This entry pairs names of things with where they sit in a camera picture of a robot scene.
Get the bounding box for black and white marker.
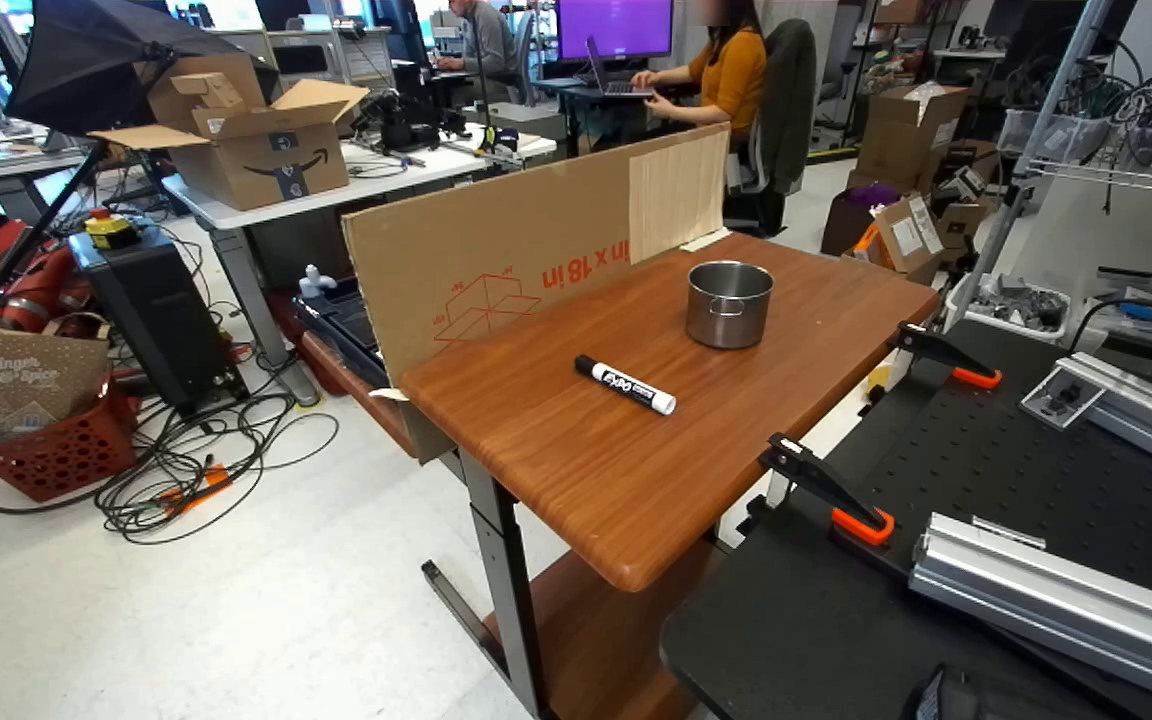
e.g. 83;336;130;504
570;351;681;419

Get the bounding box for small stainless steel pot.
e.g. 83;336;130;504
684;257;774;355

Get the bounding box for brown cardboard panel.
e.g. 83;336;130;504
338;121;736;393

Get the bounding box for grey metal table leg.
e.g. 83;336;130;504
415;452;550;720

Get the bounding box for small white bottle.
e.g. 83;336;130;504
296;259;338;303

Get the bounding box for black orange bar clamp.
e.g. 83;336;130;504
757;430;900;551
896;320;1007;397

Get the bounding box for person in orange top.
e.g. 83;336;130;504
626;0;772;137

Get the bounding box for purple lit monitor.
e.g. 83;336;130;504
550;0;676;62

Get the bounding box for white office desk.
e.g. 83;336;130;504
158;130;568;403

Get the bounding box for person in grey shirt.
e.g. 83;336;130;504
427;0;514;75

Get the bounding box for black office chair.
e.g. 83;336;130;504
722;17;822;241

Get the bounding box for cardboard box with white label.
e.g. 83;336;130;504
850;193;949;284

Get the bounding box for open cardboard shipping box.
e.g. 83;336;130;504
87;50;370;214

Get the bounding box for tall closed cardboard box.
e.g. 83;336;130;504
850;75;971;196

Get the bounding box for black computer tower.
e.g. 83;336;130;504
68;226;241;414

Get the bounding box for black perforated board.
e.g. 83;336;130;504
655;315;1152;720

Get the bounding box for yellow red emergency stop button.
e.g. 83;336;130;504
83;209;145;257

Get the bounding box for grey mounting plate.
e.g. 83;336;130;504
1017;364;1110;430

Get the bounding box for red plastic basket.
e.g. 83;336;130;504
0;383;145;504

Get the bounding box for red fabric bag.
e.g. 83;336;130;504
0;214;90;330

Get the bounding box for brown paper bag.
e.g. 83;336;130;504
0;315;115;456

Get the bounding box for black photo softbox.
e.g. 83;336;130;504
9;0;241;137

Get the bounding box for tangled floor cables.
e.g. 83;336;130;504
0;383;344;546

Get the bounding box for aluminium extrusion rail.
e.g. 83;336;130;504
906;511;1152;716
1051;346;1152;491

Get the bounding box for grey metal frame post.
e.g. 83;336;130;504
971;0;1118;325

